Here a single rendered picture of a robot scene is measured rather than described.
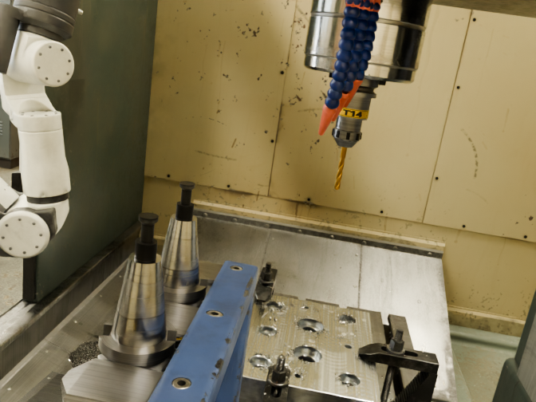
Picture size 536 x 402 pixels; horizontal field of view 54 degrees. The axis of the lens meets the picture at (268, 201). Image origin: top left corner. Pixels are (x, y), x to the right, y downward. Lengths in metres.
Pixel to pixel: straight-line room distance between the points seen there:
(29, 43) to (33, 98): 0.11
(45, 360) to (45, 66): 0.81
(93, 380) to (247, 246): 1.42
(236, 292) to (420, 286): 1.32
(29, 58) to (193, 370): 0.56
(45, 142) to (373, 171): 1.20
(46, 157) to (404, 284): 1.25
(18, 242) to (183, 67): 1.10
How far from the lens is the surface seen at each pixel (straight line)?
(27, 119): 0.89
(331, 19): 0.72
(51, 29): 0.88
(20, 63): 0.87
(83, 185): 1.50
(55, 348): 1.48
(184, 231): 0.52
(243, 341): 0.62
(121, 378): 0.43
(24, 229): 0.89
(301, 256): 1.80
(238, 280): 0.56
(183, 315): 0.51
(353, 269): 1.80
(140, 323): 0.44
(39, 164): 0.89
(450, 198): 1.88
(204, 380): 0.41
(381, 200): 1.86
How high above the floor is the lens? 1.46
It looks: 16 degrees down
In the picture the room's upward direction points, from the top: 8 degrees clockwise
